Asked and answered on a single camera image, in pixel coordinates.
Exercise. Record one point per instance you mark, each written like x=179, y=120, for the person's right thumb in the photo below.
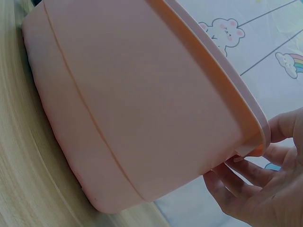
x=282, y=127

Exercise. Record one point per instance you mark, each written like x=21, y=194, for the pink plastic basin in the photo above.
x=142, y=94

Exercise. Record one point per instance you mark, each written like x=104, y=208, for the person's right hand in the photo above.
x=272, y=196

